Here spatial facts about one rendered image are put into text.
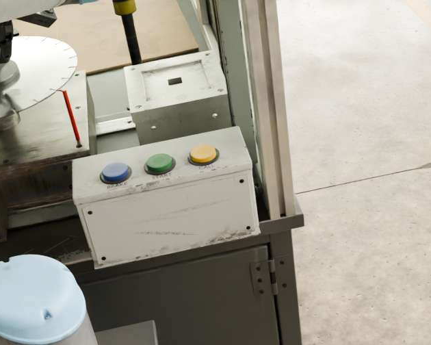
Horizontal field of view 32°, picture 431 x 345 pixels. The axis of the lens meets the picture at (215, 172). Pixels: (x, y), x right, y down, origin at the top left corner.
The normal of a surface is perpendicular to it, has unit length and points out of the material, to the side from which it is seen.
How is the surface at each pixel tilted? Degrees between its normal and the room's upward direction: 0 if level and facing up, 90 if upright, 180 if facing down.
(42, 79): 0
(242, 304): 90
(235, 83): 90
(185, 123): 90
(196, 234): 90
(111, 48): 0
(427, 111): 0
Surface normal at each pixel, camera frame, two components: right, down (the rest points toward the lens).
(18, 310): 0.00, -0.80
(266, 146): 0.16, 0.56
